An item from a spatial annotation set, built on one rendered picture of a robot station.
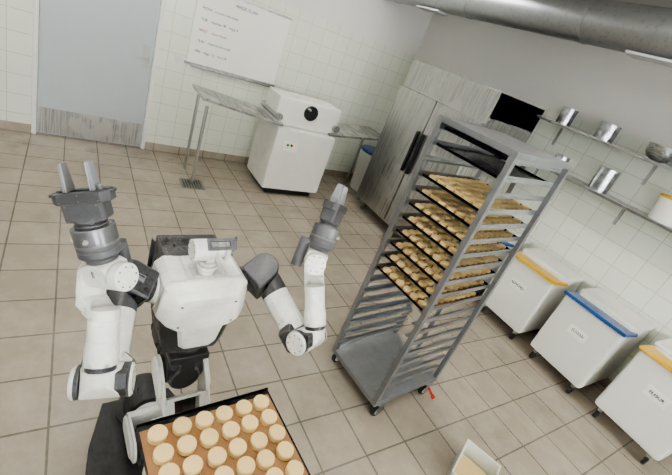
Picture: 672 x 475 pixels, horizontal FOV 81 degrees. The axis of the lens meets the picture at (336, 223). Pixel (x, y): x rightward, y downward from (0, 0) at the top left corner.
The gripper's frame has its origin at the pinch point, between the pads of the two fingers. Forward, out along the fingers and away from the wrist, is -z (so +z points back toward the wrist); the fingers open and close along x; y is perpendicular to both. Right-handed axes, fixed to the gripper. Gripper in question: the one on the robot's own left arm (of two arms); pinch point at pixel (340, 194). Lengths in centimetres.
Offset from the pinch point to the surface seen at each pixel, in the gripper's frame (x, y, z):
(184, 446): 25, 7, 79
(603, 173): -288, -136, -119
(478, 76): -394, 11, -229
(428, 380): -172, -54, 90
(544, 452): -198, -143, 108
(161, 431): 26, 15, 78
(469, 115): -298, -4, -143
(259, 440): 12, -8, 75
